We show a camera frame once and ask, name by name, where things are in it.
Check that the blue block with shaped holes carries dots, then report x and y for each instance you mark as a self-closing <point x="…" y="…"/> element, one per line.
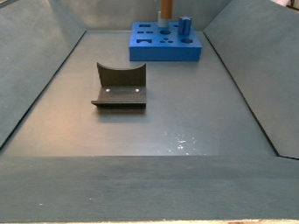
<point x="162" y="44"/>

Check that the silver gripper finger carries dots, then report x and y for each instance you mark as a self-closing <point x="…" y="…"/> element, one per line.
<point x="163" y="19"/>

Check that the black curved cradle stand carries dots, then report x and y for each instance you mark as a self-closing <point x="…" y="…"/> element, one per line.
<point x="122" y="87"/>

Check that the blue star-shaped peg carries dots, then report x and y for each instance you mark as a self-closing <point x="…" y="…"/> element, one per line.
<point x="185" y="26"/>

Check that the brown round cylinder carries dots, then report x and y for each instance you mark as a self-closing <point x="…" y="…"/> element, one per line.
<point x="167" y="9"/>

